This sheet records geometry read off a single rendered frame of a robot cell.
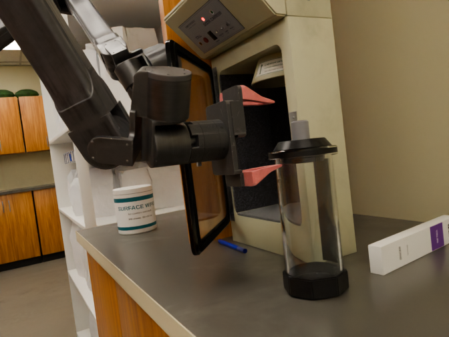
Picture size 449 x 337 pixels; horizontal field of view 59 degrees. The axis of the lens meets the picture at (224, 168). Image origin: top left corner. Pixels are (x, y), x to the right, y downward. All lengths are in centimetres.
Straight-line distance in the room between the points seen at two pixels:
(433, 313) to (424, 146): 59
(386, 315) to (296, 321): 12
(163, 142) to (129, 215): 84
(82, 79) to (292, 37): 42
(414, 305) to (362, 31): 82
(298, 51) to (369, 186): 58
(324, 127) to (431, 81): 38
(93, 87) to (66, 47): 5
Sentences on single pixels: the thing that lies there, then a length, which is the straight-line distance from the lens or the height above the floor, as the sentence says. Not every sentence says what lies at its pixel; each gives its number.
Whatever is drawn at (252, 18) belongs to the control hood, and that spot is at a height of 142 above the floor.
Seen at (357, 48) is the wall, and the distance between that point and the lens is 125.
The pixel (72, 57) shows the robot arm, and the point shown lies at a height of 131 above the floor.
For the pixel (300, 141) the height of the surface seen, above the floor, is 118.
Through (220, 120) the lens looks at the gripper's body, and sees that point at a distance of 56.
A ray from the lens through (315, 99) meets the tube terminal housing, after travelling 79.
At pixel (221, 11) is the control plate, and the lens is 86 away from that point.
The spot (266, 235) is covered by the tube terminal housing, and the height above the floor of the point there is 98.
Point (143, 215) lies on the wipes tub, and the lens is 134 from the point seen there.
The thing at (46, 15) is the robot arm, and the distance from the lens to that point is 51.
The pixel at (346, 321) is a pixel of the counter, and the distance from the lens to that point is 58.
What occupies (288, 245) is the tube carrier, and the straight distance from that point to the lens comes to 64.
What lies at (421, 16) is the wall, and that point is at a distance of 113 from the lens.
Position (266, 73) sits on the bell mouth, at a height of 133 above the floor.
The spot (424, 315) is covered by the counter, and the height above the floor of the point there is 94.
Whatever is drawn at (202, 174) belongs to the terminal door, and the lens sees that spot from 82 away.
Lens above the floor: 118
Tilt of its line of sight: 3 degrees down
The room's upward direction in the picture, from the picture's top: 7 degrees counter-clockwise
